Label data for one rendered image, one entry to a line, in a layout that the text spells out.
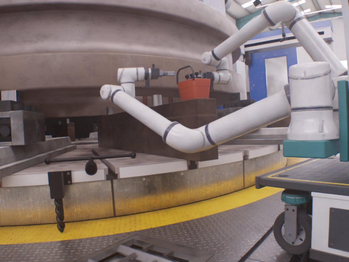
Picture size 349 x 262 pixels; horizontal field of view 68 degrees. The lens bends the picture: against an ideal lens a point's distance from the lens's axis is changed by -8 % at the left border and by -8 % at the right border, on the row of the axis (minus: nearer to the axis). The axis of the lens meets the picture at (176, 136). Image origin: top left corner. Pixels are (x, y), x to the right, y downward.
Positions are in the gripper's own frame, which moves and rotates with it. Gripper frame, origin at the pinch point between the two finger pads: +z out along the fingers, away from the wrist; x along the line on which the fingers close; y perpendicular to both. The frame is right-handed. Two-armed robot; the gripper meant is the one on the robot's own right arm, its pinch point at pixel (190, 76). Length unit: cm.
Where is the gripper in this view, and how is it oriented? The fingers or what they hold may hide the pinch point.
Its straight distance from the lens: 190.1
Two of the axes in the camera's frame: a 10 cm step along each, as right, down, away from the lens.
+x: 5.2, 0.1, -8.5
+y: -0.5, -10.0, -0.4
